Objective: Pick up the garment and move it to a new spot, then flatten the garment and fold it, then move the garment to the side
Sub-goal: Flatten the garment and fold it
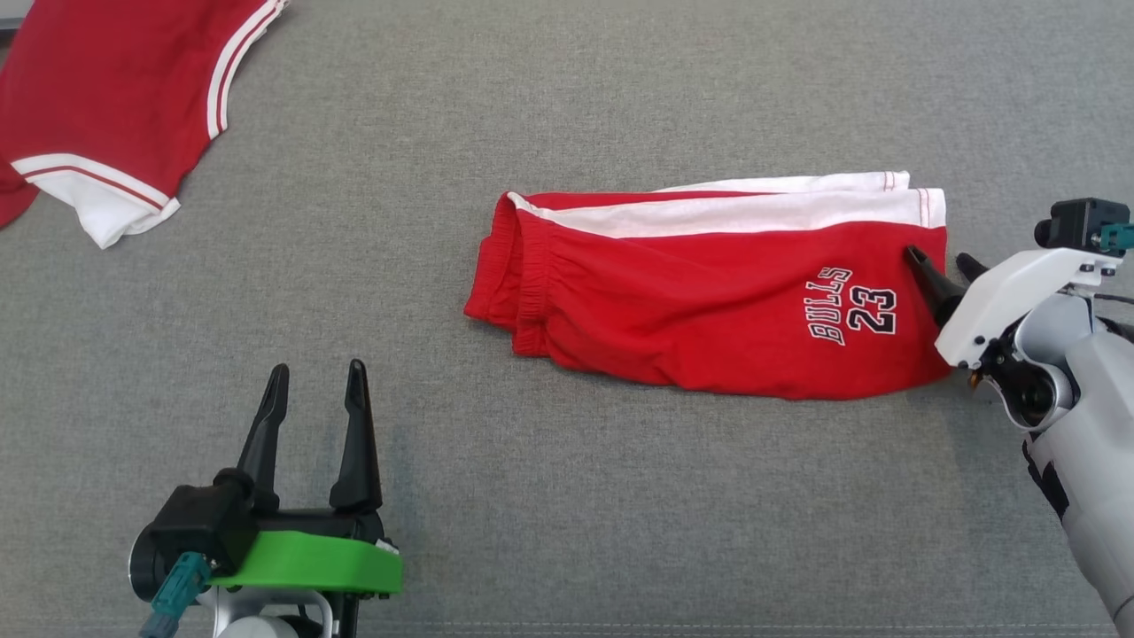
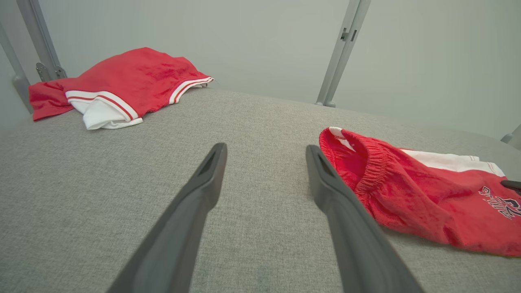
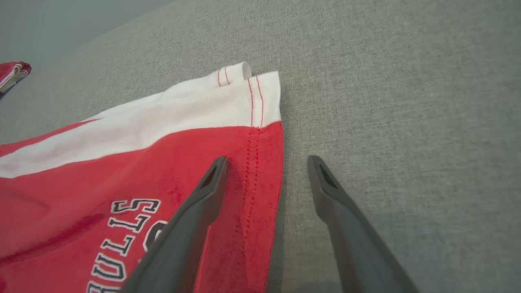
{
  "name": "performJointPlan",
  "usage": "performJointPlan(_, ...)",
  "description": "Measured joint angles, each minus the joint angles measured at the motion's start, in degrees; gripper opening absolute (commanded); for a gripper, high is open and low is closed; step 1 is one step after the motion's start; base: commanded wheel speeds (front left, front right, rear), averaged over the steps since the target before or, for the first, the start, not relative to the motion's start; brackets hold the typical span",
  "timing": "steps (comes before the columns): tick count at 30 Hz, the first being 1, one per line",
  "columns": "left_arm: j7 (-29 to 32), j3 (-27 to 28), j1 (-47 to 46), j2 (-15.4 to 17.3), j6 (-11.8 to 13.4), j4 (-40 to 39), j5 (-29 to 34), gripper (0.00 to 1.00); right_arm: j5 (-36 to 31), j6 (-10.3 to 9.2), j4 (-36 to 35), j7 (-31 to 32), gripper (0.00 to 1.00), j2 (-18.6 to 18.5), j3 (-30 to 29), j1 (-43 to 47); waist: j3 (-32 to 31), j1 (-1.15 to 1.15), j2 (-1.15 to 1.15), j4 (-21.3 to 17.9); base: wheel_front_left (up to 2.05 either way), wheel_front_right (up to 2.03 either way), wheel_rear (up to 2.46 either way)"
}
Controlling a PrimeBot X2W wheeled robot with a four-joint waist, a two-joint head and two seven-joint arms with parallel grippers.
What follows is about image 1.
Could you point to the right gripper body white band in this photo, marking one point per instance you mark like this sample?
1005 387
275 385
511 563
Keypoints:
1001 297

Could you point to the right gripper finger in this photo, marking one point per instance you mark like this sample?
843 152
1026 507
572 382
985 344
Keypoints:
937 292
970 268

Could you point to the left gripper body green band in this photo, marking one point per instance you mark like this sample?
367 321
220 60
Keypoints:
319 563

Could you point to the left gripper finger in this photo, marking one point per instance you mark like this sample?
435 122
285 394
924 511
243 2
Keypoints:
359 461
264 452

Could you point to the red Bulls 23 shorts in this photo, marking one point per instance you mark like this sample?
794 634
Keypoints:
709 301

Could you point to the red Bulls 23 jersey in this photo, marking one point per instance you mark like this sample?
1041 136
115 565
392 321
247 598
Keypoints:
106 89

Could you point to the grey fabric sofa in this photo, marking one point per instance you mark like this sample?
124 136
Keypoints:
567 496

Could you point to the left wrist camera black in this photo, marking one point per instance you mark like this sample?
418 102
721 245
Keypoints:
190 527

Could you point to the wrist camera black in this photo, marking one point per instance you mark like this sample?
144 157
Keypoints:
190 527
1081 223

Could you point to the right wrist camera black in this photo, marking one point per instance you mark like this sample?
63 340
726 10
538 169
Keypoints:
1081 223

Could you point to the teal right camera connector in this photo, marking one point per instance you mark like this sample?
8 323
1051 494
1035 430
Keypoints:
1118 237

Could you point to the teal camera connector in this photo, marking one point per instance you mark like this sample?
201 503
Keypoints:
177 589
1118 237

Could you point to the teal left camera connector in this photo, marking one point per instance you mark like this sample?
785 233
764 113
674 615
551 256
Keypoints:
177 589

